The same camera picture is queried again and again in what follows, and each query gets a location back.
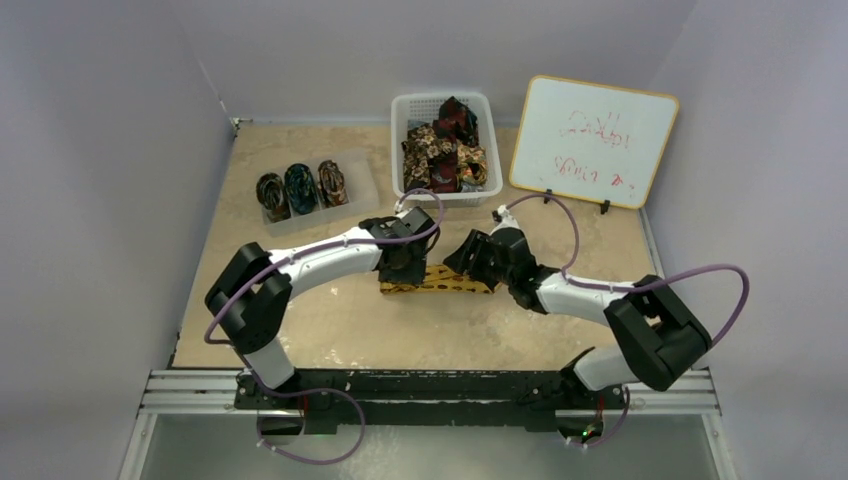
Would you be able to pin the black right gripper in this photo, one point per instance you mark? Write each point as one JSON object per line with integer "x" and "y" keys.
{"x": 475, "y": 252}

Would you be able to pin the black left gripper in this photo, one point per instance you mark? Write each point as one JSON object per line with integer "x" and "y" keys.
{"x": 413, "y": 274}

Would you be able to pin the yellow insect-print tie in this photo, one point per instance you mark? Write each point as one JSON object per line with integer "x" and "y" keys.
{"x": 440, "y": 279}

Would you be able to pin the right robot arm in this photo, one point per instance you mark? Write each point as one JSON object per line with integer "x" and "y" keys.
{"x": 657, "y": 336}

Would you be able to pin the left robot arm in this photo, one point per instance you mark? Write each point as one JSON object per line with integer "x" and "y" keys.
{"x": 250, "y": 297}

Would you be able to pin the clear plastic organizer tray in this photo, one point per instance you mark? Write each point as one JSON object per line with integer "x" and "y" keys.
{"x": 360, "y": 185}

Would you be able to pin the rolled pink brown tie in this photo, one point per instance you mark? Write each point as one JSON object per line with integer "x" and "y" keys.
{"x": 332, "y": 184}

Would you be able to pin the brown floral tie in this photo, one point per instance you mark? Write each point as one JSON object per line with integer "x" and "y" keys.
{"x": 417, "y": 149}

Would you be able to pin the rolled blue green tie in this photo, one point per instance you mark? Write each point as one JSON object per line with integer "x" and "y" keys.
{"x": 300, "y": 188}

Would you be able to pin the dark red tie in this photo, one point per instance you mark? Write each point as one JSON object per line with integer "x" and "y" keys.
{"x": 456, "y": 119}

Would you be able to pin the rolled dark striped tie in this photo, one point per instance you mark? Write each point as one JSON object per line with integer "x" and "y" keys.
{"x": 272, "y": 196}

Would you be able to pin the white plastic basket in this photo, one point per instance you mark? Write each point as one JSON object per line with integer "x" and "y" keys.
{"x": 424, "y": 107}

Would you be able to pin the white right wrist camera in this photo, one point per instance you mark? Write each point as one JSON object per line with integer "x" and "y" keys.
{"x": 503, "y": 219}

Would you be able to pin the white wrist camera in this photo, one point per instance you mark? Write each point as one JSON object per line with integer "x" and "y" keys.
{"x": 503, "y": 219}
{"x": 405, "y": 208}

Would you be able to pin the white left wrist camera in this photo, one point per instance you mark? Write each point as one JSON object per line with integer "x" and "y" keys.
{"x": 405, "y": 208}

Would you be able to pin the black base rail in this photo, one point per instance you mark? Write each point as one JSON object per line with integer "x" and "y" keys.
{"x": 538, "y": 401}

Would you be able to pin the whiteboard with yellow frame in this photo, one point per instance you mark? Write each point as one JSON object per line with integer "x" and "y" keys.
{"x": 596, "y": 143}

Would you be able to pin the aluminium frame rail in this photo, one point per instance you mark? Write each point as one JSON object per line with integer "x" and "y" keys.
{"x": 205, "y": 392}

